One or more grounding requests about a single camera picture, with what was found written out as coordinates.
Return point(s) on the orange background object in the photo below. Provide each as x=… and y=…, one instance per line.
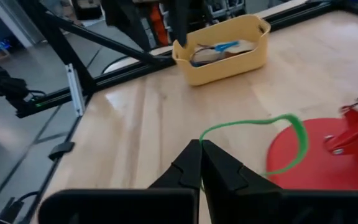
x=158, y=25

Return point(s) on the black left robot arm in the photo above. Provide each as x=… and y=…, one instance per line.
x=126, y=21

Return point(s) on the black table clip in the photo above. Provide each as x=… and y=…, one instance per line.
x=61, y=150

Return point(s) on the yellow plastic bin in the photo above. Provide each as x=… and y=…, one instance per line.
x=228, y=68

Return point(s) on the green rubber band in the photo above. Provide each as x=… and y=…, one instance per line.
x=303, y=137

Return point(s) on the silver frame bracket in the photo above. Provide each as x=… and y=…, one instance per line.
x=75, y=90

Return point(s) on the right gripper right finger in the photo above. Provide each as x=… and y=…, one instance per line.
x=244, y=199

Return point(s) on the wide blue rubber band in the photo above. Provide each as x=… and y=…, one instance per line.
x=225, y=46

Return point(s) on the red desk lamp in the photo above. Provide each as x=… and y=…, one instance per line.
x=315, y=161

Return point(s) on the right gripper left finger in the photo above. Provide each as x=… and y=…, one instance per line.
x=172, y=199

